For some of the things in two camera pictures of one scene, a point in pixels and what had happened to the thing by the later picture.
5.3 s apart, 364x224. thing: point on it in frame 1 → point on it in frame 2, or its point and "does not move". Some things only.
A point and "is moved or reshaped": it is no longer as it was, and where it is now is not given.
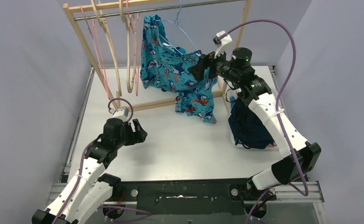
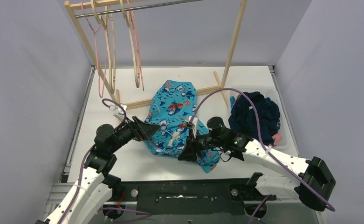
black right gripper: x=204 y=62 → x=191 y=150
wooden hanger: x=130 y=90 is moved or reshaped
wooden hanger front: x=103 y=23 → x=113 y=89
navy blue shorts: x=248 y=130 does not move
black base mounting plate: x=213 y=197 does not move
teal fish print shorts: x=166 y=66 → x=169 y=103
